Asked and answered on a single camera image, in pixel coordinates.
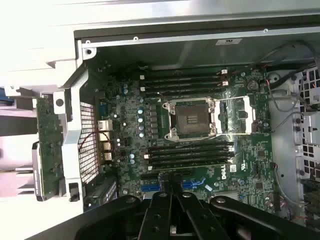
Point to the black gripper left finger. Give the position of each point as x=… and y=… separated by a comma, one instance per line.
x=160, y=215

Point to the metal socket cover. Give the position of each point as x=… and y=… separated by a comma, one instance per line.
x=250, y=117

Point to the blue expansion slot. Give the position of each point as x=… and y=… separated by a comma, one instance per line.
x=150, y=189

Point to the hard disk drive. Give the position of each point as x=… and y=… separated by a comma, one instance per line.
x=5, y=96

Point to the CPU socket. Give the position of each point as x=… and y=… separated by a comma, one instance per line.
x=191, y=120

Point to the silver coin cell battery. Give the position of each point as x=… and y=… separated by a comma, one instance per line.
x=252, y=85

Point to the metal socket locking lever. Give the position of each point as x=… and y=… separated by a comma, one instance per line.
x=245, y=132

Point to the RAM slot with white latches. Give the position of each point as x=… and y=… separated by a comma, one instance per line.
x=150, y=168
x=190, y=152
x=175, y=75
x=175, y=87

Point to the metal disk bay cage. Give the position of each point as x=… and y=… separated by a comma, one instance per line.
x=298, y=130

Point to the green motherboard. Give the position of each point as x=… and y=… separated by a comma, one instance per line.
x=250, y=155

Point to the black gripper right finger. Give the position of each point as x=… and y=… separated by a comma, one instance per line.
x=190, y=215

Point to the black open PC case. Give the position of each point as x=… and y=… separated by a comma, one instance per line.
x=200, y=50

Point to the long black expansion slot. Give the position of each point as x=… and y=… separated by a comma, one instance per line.
x=150, y=175

